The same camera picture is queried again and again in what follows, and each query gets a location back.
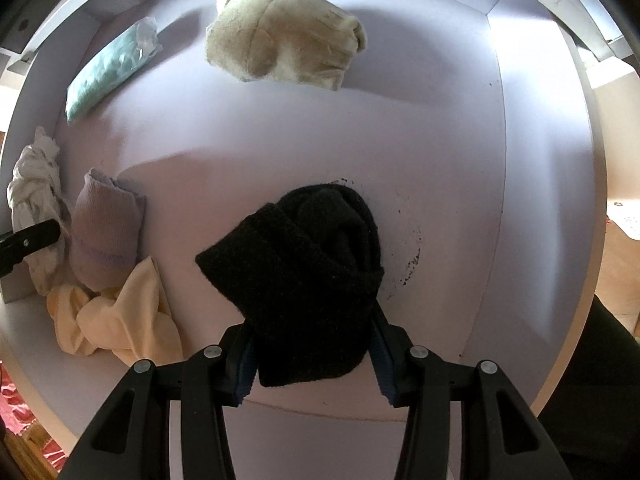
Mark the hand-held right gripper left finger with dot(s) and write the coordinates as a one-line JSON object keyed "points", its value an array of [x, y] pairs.
{"points": [[245, 367]]}

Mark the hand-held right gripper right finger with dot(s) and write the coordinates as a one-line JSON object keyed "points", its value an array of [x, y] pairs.
{"points": [[384, 367]]}

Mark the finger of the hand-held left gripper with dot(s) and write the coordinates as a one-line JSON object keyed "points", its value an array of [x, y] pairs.
{"points": [[27, 245]]}

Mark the white cloth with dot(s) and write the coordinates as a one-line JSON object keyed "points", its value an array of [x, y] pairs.
{"points": [[35, 175]]}

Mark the lilac sock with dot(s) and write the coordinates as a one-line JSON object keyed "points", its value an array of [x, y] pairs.
{"points": [[105, 225]]}

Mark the black sock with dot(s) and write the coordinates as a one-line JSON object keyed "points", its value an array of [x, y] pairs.
{"points": [[300, 270]]}

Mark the pale yellow cloth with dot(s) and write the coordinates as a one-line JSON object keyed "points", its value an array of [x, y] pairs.
{"points": [[135, 310]]}

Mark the mint green packet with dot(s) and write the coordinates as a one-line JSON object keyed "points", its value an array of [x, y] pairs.
{"points": [[107, 70]]}

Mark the white drawer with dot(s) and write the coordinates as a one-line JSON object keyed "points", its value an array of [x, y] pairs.
{"points": [[400, 160]]}

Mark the beige sock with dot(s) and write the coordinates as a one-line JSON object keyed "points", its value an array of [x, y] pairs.
{"points": [[280, 35]]}

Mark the red crinkled cloth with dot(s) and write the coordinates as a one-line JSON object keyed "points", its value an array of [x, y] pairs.
{"points": [[20, 405]]}

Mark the dark cloth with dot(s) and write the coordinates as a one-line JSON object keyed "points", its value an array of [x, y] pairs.
{"points": [[600, 385]]}

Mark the white patterned paper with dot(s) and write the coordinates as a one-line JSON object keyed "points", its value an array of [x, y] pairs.
{"points": [[625, 220]]}

